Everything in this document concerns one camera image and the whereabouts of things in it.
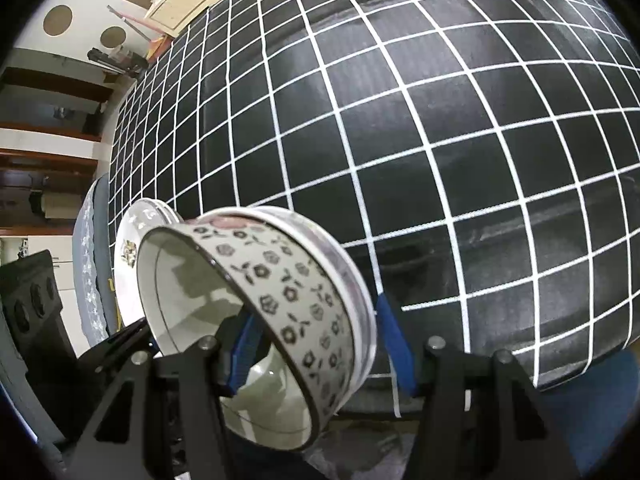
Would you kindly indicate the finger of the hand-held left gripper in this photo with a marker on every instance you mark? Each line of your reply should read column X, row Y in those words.
column 115, row 345

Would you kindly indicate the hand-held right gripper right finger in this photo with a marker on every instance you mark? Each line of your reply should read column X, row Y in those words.
column 395, row 355

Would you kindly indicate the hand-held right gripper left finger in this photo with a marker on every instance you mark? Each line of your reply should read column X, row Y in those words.
column 245, row 355

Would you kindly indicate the white bowl with red flower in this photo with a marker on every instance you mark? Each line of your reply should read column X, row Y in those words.
column 369, row 325

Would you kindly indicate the white bowl with black flowers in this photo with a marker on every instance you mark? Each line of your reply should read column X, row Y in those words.
column 300, row 310

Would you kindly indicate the small white plate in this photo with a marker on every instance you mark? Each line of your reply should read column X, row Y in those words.
column 127, row 260

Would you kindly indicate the grey covered chair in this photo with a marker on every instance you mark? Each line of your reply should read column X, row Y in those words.
column 87, row 260

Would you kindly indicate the dark grey appliance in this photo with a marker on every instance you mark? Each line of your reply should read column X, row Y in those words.
column 30, row 305

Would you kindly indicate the person's blue pants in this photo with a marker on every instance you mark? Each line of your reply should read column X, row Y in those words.
column 590, row 420

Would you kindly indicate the black white checked tablecloth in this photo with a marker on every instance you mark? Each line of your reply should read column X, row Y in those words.
column 450, row 110

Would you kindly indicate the black vacuum cleaner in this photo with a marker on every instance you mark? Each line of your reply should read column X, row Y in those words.
column 112, row 59

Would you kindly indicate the red dustpan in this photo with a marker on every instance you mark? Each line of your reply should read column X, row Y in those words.
column 157, row 46

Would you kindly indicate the round tan disc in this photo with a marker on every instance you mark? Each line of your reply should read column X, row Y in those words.
column 57, row 20
column 113, row 38

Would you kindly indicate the pink broom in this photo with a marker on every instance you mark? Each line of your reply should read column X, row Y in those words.
column 135, row 22

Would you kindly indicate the dark wooden door frame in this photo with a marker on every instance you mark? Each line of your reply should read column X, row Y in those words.
column 50, row 155

